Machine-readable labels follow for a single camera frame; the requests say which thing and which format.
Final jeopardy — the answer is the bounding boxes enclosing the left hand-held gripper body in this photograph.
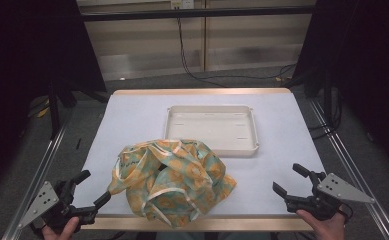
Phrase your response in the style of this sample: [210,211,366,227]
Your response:
[17,179,98,234]

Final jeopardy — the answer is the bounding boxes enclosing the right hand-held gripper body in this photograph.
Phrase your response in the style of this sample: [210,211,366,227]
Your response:
[285,170,376,222]

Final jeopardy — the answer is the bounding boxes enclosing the orange and green cloth bag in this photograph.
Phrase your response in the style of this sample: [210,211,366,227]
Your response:
[107,138,238,230]

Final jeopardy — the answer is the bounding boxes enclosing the white plastic tray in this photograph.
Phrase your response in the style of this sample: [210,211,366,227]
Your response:
[163,105,260,158]

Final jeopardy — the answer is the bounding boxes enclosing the person's left hand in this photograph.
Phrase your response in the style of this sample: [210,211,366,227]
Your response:
[41,216,80,240]

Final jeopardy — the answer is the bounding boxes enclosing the person's right hand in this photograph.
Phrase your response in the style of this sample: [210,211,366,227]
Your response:
[296,209,346,240]

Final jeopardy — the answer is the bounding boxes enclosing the black stand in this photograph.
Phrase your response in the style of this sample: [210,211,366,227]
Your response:
[46,79,110,139]
[283,66,343,134]

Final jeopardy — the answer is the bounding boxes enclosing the dark curtain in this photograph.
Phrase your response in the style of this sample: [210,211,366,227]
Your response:
[290,0,389,178]
[0,0,108,201]

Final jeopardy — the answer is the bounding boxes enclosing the black horizontal bar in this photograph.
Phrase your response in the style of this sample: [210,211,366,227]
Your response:
[80,4,316,23]

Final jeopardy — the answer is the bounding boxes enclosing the metal floor rail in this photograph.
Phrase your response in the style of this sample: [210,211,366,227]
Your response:
[1,123,68,240]
[308,99,389,240]

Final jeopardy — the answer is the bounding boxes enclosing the black floor cables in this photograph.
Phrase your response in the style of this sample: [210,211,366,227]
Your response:
[308,96,345,140]

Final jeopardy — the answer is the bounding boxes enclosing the black wall cable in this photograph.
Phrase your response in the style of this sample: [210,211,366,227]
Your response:
[176,17,298,88]

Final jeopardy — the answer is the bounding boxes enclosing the white wall socket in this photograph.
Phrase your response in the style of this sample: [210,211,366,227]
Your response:
[170,0,195,10]

